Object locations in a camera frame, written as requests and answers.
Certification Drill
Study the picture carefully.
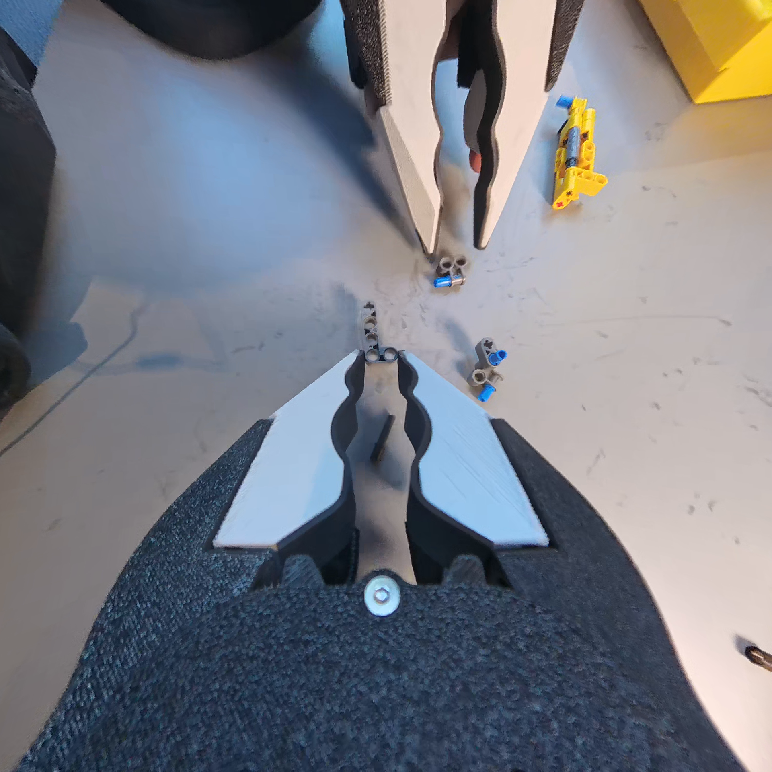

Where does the grey connector with blue pin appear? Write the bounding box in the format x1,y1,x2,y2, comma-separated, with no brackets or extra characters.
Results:
432,256,469,289

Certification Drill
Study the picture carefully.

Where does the grey connector with two blue pins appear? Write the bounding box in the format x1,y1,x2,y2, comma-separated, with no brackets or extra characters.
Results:
467,338,507,403

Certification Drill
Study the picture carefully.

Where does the person in black hoodie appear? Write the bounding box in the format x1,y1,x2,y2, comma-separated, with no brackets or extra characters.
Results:
0,27,58,417

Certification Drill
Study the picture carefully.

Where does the yellow toy brick assembly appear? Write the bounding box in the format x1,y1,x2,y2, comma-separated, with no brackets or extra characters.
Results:
550,94,608,211

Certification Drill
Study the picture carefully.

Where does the person's left forearm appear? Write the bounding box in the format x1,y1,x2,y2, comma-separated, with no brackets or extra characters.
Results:
99,0,323,60

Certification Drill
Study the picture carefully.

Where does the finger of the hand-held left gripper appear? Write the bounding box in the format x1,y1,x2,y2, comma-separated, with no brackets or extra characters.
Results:
379,0,465,257
456,0,558,251

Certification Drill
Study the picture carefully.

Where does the grey angled toy beam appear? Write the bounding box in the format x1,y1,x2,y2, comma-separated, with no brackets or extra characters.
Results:
362,302,400,365

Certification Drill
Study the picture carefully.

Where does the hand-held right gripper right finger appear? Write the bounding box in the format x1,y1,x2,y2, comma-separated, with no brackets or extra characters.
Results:
397,350,551,586

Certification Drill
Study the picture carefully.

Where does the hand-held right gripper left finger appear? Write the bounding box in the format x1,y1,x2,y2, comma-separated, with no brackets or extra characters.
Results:
212,350,367,586

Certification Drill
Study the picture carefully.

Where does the yellow plastic bin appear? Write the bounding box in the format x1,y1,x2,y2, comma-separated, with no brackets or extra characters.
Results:
638,0,772,105

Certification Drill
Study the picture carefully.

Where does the dark screwdriver tip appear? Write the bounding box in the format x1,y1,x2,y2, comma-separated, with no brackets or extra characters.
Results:
735,634,772,673

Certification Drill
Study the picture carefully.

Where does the black toy pin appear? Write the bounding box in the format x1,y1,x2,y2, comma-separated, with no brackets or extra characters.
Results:
369,414,396,464

